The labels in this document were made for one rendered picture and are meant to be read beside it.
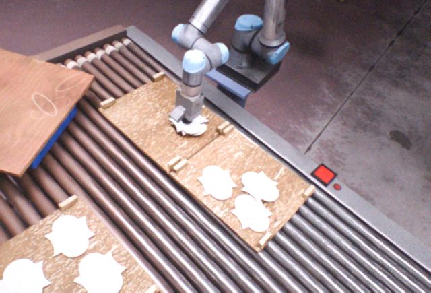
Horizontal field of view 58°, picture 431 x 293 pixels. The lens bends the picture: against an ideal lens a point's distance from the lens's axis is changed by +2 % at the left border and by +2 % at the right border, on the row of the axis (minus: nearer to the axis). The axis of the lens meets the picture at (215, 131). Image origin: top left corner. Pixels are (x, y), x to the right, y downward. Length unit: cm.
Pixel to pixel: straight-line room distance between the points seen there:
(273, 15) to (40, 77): 92
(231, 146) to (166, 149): 26
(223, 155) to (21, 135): 69
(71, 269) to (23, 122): 52
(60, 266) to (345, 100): 272
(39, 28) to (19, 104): 227
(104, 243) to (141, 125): 50
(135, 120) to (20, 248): 60
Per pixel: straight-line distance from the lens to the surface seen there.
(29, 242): 131
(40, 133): 141
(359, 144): 314
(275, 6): 154
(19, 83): 161
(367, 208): 156
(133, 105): 162
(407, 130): 348
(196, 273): 125
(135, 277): 122
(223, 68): 189
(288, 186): 145
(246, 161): 147
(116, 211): 134
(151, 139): 149
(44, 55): 187
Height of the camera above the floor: 207
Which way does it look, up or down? 47 degrees down
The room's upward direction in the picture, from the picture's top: 12 degrees clockwise
